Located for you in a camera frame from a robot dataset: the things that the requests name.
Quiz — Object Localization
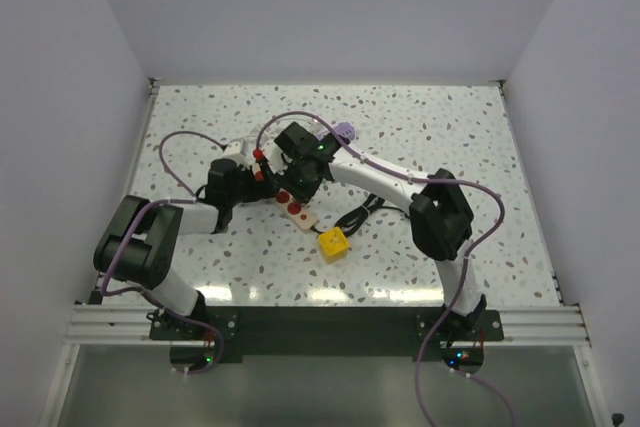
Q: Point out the beige power strip red sockets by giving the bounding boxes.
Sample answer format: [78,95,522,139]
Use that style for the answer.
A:
[274,189,318,233]

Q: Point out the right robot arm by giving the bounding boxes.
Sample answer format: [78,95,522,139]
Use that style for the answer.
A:
[274,122,486,340]

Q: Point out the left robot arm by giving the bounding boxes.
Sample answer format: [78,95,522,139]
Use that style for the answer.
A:
[93,150,278,339]

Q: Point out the purple power strip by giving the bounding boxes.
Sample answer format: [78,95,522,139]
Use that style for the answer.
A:
[316,122,356,143]

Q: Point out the yellow cube socket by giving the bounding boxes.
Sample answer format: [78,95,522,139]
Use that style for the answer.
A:
[317,227,351,265]

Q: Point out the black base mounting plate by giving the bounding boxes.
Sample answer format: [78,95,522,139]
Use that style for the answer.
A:
[148,305,506,366]

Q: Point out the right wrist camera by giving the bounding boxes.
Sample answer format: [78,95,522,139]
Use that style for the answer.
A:
[252,142,283,184]

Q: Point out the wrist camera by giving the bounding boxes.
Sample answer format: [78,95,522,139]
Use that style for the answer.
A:
[252,142,283,184]
[222,139,253,167]

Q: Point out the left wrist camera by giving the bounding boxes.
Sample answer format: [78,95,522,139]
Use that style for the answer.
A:
[222,139,253,167]

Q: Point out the white power cable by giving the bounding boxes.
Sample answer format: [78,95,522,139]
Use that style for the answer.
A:
[229,114,326,148]

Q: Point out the black power cable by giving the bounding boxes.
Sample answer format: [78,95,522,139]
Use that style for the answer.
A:
[312,196,416,238]

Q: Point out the aluminium rail frame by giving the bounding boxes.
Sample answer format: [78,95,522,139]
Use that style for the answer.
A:
[46,82,611,426]

